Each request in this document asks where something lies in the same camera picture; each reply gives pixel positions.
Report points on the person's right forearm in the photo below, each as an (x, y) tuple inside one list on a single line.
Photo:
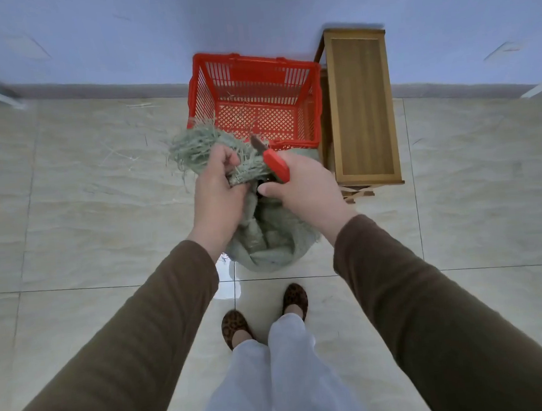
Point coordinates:
[(440, 330)]

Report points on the white trousers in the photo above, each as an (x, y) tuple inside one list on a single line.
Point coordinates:
[(284, 380)]

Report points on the leopard print shoe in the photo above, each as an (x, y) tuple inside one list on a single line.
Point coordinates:
[(295, 297), (233, 325)]

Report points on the green woven sack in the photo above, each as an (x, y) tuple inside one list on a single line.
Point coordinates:
[(268, 233)]

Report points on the person's right hand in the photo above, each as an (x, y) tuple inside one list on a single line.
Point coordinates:
[(312, 190)]

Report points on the person's left forearm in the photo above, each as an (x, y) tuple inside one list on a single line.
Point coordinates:
[(119, 360)]

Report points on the red plastic basket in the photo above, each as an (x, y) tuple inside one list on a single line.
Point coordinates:
[(258, 101)]

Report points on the person's right thumb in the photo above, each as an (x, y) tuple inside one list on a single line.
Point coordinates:
[(274, 191)]

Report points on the person's left hand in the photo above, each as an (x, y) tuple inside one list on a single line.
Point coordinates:
[(214, 198)]

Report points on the wooden stool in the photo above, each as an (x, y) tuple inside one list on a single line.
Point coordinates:
[(361, 107)]

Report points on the person's left fingers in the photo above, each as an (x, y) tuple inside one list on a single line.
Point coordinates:
[(223, 157)]

